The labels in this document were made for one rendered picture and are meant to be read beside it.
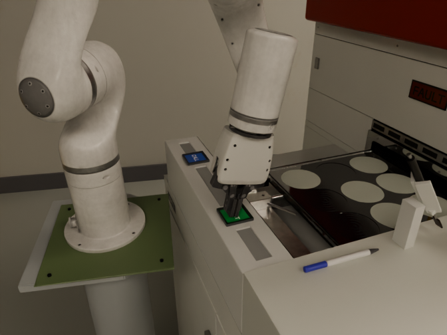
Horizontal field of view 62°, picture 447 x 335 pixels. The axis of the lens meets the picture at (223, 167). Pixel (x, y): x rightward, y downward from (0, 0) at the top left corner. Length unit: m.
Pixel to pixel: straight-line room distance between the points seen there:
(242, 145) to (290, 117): 2.17
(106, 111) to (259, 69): 0.37
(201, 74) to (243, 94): 1.95
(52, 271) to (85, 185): 0.19
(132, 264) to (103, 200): 0.15
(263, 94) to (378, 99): 0.66
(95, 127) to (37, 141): 1.99
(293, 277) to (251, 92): 0.29
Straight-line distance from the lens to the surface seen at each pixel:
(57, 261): 0.91
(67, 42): 0.70
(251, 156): 0.65
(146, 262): 0.85
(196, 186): 0.83
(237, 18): 0.67
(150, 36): 2.49
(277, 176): 0.99
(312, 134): 1.52
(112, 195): 0.86
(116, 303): 1.02
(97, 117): 0.83
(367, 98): 1.25
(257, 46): 0.59
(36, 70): 0.71
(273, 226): 0.84
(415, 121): 1.12
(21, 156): 2.87
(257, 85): 0.60
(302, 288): 0.60
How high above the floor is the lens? 1.39
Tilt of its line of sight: 28 degrees down
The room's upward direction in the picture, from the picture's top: straight up
